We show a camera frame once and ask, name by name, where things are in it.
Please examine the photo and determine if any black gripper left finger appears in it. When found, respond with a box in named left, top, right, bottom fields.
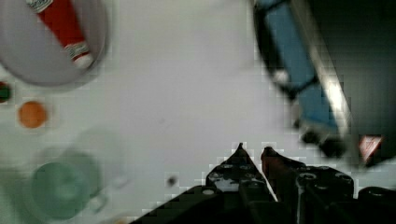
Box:
left=130, top=144, right=273, bottom=224

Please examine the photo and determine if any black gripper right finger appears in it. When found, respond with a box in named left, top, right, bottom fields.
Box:
left=261, top=147, right=396, bottom=224

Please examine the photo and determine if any blue oven door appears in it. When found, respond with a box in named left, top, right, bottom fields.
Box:
left=252, top=0, right=340, bottom=133

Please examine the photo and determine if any black toaster oven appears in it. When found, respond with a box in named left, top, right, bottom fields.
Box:
left=290, top=0, right=396, bottom=167

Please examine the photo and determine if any green measuring cup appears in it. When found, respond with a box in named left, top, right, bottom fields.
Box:
left=26, top=150, right=107, bottom=222

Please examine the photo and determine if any orange toy fruit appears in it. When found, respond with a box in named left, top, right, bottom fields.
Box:
left=18, top=101, right=48, bottom=129

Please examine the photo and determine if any red ketchup bottle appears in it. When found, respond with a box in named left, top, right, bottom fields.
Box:
left=25, top=0, right=93, bottom=69

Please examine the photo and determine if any red strawberry toy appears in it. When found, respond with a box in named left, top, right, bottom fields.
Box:
left=0, top=81, right=12, bottom=104

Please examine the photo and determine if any lavender round plate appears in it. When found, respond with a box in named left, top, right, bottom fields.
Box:
left=0, top=0, right=108, bottom=87

